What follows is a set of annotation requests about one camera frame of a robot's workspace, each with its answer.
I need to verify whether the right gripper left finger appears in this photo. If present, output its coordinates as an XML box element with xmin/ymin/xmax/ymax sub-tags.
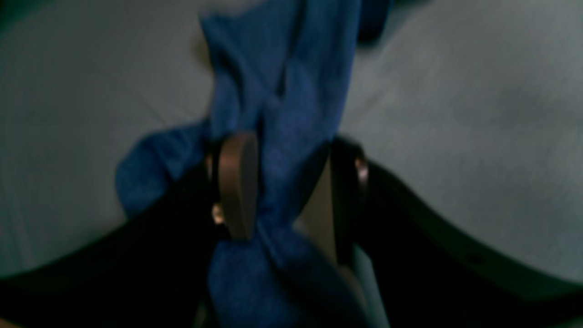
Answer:
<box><xmin>1</xmin><ymin>132</ymin><xmax>260</xmax><ymax>328</ymax></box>

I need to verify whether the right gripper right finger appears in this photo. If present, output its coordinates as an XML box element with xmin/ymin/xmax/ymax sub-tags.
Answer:
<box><xmin>330</xmin><ymin>137</ymin><xmax>583</xmax><ymax>328</ymax></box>

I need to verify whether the dark blue t-shirt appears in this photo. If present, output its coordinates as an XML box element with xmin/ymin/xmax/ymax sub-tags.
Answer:
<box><xmin>115</xmin><ymin>0</ymin><xmax>372</xmax><ymax>328</ymax></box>

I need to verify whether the light blue table cloth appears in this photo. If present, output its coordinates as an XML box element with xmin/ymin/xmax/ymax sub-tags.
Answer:
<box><xmin>0</xmin><ymin>0</ymin><xmax>583</xmax><ymax>328</ymax></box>

